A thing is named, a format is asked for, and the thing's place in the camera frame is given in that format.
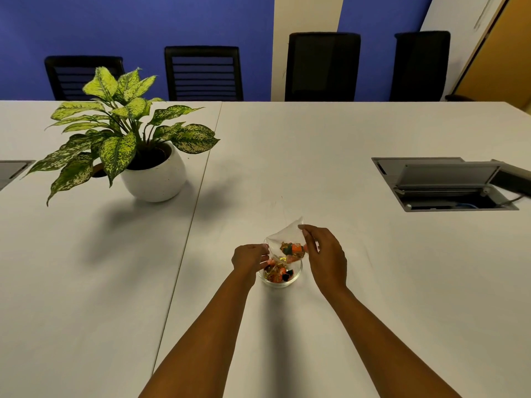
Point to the white round plant pot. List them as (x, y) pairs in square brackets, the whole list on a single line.
[(155, 178)]

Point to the person's left thumb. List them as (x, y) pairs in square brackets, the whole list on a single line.
[(262, 258)]

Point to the clear plastic bag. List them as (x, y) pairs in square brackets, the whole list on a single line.
[(287, 240)]

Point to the wrapped candies in bag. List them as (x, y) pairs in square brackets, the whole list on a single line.
[(292, 251)]

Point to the black slatted office chair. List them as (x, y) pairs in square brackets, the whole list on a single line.
[(203, 72), (81, 76)]

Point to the black mesh office chair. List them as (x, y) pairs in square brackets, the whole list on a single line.
[(421, 66), (322, 66)]

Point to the person's right hand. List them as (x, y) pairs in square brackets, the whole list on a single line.
[(327, 261)]

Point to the green variegated leafy plant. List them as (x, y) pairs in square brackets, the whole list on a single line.
[(112, 132)]

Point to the person's left hand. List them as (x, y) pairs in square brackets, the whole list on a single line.
[(245, 259)]

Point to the person's right thumb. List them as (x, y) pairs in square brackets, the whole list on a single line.
[(309, 248)]

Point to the person's left forearm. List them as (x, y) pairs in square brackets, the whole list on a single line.
[(199, 344)]

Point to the pile of wrapped candies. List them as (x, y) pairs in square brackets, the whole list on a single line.
[(278, 274)]

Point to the person's right forearm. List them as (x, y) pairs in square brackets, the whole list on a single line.
[(385, 348)]

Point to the clear glass bowl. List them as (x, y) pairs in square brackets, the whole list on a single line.
[(280, 277)]

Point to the yellow wooden door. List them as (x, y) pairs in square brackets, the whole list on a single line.
[(495, 51)]

